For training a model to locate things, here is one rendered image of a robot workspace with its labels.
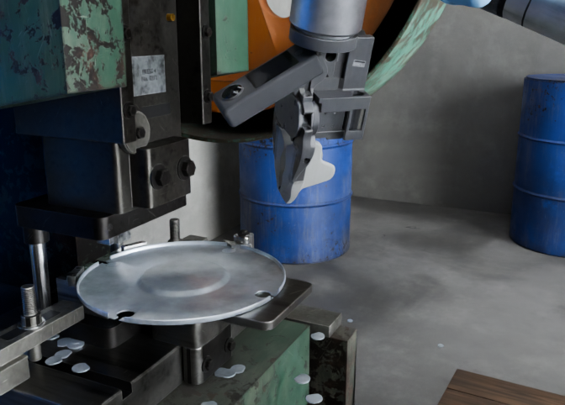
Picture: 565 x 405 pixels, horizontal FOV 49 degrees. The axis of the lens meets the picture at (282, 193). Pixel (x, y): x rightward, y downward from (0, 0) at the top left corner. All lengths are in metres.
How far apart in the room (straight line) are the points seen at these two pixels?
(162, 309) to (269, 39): 0.57
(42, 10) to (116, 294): 0.38
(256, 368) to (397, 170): 3.36
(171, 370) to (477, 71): 3.38
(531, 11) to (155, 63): 0.48
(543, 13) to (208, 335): 0.58
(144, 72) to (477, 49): 3.31
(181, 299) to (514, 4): 0.53
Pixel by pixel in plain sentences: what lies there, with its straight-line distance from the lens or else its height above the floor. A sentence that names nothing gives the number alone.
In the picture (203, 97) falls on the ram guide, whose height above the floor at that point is 1.03.
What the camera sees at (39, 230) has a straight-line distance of 0.93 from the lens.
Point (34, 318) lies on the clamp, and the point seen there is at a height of 0.77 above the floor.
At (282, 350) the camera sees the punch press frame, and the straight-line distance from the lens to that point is 0.99.
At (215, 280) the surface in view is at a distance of 0.88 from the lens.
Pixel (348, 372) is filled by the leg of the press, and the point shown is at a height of 0.56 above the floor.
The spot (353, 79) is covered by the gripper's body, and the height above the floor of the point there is 1.07.
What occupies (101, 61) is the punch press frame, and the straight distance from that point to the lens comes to 0.73.
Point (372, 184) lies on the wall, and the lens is 4.30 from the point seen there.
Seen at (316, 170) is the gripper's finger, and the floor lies 0.97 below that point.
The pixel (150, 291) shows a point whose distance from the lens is 0.87.
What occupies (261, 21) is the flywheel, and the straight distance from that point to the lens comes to 1.19.
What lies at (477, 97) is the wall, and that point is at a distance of 4.05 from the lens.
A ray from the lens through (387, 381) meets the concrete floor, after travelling 2.18.
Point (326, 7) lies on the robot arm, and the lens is 0.62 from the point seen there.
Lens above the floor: 1.13
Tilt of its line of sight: 15 degrees down
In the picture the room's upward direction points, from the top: straight up
